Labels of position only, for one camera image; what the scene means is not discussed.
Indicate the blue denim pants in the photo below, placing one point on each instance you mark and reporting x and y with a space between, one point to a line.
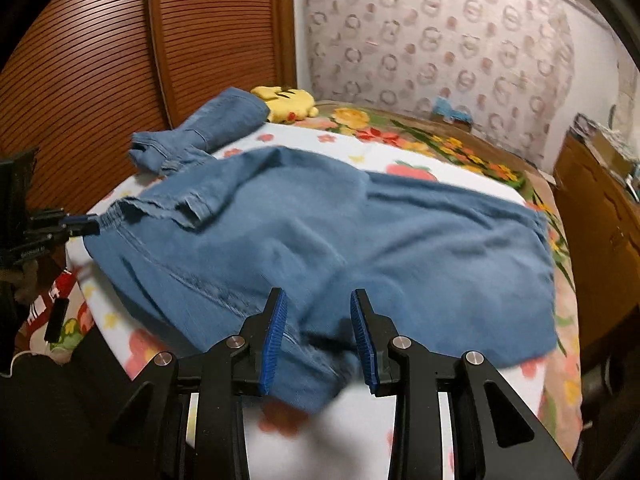
325 240

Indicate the circle patterned curtain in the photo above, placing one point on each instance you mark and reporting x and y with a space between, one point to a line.
425 35

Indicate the wooden cabinet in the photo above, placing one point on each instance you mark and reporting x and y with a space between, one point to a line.
595 240

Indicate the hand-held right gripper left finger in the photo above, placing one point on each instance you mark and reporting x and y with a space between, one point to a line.
272 342

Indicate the yellow plush toy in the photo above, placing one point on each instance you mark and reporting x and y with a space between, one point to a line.
295 105

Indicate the small cardboard box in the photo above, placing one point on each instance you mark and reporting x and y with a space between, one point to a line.
452 112

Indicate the red printed blanket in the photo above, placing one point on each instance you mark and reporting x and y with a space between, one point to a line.
65 282

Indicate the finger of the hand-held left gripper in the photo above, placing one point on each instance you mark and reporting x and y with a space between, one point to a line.
82 224

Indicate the white floral bed sheet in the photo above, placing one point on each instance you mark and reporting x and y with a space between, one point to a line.
320 145

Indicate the tied beige curtain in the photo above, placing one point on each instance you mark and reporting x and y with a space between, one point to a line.
627 95

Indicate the black rectangular device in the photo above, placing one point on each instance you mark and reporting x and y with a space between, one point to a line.
56 320

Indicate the person's left hand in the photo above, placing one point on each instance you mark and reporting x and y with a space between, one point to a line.
22 280

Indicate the person's black clothing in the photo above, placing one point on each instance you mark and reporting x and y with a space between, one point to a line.
60 410

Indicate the wooden slatted wardrobe door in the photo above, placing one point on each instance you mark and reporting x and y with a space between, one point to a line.
75 100
220 30

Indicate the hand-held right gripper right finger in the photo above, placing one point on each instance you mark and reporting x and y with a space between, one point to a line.
362 342

